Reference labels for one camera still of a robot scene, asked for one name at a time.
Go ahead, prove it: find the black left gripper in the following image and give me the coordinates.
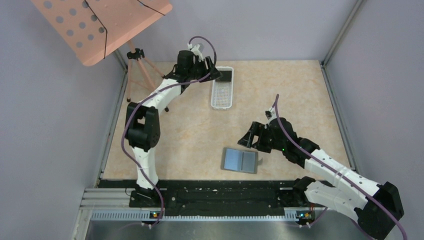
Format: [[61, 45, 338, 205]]
[[187, 56, 222, 83]]

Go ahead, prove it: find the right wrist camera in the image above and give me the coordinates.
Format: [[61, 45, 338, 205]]
[[265, 107, 277, 122]]

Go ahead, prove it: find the white perforated plastic tray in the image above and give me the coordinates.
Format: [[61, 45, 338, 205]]
[[210, 66, 235, 110]]

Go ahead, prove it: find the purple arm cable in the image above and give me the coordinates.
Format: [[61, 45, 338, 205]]
[[273, 94, 408, 240], [121, 35, 218, 226]]

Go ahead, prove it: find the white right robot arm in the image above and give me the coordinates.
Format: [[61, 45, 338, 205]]
[[237, 117, 407, 240]]

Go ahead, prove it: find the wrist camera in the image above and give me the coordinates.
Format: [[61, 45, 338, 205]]
[[265, 107, 277, 122], [187, 43, 204, 62]]

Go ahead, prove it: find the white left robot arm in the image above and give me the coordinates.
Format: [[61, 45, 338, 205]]
[[121, 50, 221, 207]]

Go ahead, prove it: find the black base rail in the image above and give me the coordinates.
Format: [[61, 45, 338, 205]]
[[129, 180, 319, 217]]

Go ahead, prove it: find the pink music stand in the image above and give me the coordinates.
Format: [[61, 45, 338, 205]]
[[30, 0, 174, 113]]

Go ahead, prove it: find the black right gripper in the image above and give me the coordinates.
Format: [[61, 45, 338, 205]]
[[238, 121, 286, 153]]

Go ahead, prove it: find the black card in tray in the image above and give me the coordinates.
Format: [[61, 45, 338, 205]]
[[215, 69, 233, 83]]

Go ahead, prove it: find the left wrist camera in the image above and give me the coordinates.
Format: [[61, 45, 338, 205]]
[[187, 43, 204, 62]]

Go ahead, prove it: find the grey card holder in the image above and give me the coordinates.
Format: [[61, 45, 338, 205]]
[[220, 147, 264, 175]]

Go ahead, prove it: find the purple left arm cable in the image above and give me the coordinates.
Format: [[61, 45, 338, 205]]
[[121, 35, 218, 226]]

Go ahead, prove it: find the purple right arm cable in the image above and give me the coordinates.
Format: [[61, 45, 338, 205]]
[[273, 94, 408, 240]]

